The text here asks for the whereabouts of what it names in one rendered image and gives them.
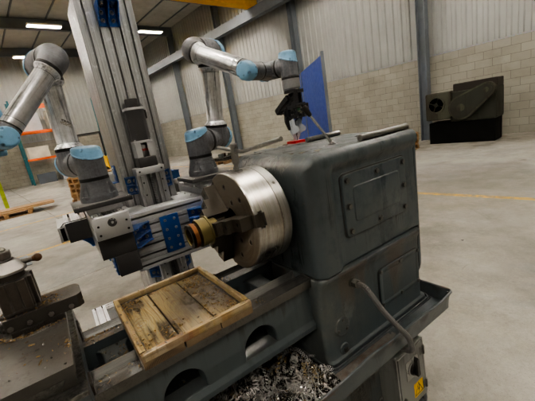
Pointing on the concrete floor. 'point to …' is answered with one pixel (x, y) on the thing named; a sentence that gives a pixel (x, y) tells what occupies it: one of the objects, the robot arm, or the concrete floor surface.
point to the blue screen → (315, 98)
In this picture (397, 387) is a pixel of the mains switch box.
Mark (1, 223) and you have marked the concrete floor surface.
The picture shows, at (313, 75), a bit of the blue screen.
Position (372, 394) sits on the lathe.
